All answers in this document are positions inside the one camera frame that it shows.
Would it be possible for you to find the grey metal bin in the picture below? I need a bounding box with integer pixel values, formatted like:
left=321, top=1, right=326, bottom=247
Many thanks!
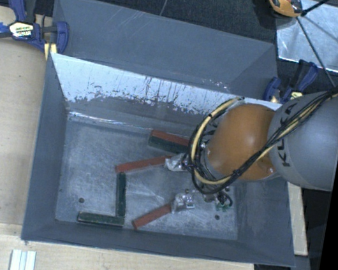
left=11, top=0, right=336, bottom=270

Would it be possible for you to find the dark green flat block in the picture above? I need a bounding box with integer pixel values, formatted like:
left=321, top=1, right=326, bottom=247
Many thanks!
left=110, top=171, right=133, bottom=219
left=76, top=209, right=126, bottom=231
left=146, top=136, right=190, bottom=157

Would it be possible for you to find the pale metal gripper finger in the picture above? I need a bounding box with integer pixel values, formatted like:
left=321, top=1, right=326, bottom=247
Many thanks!
left=170, top=191, right=198, bottom=218
left=163, top=151, right=187, bottom=174

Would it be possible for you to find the red-brown flat block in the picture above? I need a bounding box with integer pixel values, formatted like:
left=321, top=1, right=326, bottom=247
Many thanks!
left=149, top=129, right=191, bottom=148
left=130, top=196, right=175, bottom=236
left=114, top=146, right=175, bottom=183

